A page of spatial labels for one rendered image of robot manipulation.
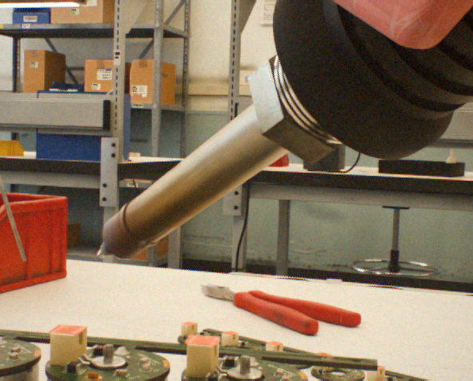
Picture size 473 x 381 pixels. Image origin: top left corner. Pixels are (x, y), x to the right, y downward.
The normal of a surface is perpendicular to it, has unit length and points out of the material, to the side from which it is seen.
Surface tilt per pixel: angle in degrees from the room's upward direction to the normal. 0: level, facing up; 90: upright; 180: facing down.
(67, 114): 90
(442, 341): 0
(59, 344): 90
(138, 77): 94
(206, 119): 90
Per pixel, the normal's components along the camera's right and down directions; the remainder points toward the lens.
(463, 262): -0.30, 0.06
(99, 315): 0.04, -1.00
